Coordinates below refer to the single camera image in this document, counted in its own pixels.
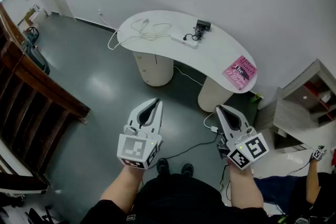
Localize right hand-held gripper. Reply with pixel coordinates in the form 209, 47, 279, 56
215, 105, 270, 171

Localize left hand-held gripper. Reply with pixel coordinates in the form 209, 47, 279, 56
117, 98, 164, 170

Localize white power strip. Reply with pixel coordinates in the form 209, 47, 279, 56
170, 33, 199, 49

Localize person's left forearm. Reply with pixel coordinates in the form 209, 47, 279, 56
100, 164, 146, 215

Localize person's right forearm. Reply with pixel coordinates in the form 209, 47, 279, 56
226, 162, 265, 209

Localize small green object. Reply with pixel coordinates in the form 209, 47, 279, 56
249, 93, 264, 104

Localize person's left black shoe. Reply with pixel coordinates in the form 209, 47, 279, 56
156, 157, 170, 176

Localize person's black shoe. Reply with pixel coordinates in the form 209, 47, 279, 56
181, 163, 194, 178
156, 157, 170, 176

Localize pink book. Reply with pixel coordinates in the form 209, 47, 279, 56
222, 55, 258, 91

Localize grey shelf cabinet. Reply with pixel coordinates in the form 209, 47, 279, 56
272, 59, 336, 150

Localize person's right black shoe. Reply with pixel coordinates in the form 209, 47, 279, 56
181, 163, 194, 178

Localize person's black-clothed body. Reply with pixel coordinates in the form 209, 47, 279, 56
80, 172, 271, 224

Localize wooden stair railing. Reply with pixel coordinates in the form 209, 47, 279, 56
0, 4, 91, 187

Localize black bag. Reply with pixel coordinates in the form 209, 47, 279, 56
26, 46, 51, 76

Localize cardboard box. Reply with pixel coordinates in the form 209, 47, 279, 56
24, 7, 36, 26

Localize white cylindrical table pedestal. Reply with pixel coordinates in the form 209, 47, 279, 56
132, 51, 174, 87
197, 76, 235, 113

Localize black floor cable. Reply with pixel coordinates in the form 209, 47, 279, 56
146, 131, 227, 166

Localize white floor cable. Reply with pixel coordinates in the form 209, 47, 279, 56
173, 65, 204, 87

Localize black box with cables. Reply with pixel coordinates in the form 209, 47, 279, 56
196, 19, 212, 33

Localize thin white wall cable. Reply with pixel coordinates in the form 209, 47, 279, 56
97, 9, 119, 32

